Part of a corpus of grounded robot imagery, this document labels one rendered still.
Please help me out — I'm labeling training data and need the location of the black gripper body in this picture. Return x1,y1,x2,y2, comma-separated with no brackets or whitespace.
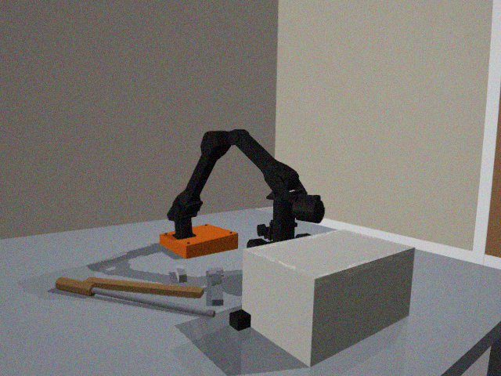
247,218,311,248

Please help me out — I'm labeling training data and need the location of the grey metal rod with wooden handle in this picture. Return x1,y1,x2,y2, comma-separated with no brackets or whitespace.
55,277,215,317

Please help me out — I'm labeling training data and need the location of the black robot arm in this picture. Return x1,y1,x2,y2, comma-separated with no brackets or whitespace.
167,129,325,240

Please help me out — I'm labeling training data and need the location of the wooden bar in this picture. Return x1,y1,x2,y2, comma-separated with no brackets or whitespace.
83,277,204,298

